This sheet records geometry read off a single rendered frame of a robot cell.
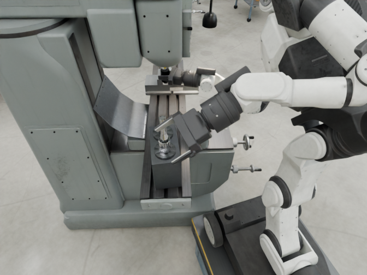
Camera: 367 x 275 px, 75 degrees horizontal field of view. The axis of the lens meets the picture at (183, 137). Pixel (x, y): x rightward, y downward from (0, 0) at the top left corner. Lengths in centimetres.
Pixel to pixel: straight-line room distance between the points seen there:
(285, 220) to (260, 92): 80
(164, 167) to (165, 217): 103
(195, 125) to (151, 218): 144
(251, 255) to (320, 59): 104
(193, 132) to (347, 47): 40
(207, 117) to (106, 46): 68
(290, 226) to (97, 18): 124
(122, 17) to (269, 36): 57
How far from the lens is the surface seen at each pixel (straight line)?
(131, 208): 199
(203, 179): 179
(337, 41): 69
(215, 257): 161
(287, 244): 136
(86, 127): 137
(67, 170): 168
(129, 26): 109
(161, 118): 86
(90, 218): 208
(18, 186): 274
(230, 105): 59
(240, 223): 149
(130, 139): 148
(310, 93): 62
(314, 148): 84
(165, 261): 202
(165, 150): 96
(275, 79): 60
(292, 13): 73
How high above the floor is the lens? 193
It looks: 47 degrees down
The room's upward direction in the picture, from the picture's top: straight up
